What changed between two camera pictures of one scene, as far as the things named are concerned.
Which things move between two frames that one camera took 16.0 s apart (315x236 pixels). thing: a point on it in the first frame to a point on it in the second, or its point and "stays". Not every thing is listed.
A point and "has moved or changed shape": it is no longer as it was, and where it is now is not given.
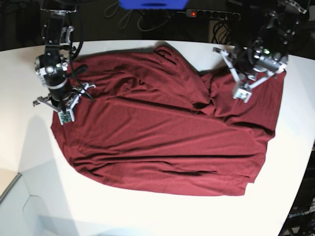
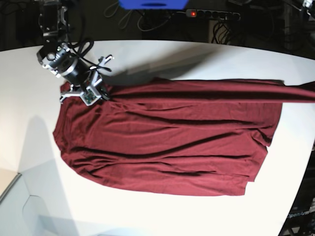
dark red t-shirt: (156, 123) has moved or changed shape
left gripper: (65, 108) to (93, 93)
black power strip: (222, 15) stays
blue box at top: (152, 4) stays
